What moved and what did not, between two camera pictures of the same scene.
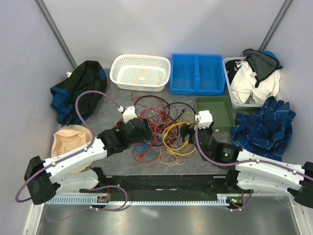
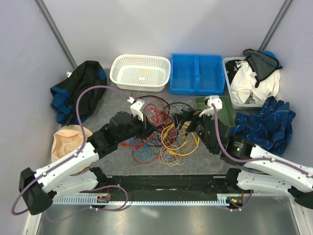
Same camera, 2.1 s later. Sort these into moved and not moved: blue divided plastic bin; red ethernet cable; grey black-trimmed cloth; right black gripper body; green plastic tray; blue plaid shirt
Moved: right black gripper body; red ethernet cable
Not moved: blue plaid shirt; blue divided plastic bin; grey black-trimmed cloth; green plastic tray
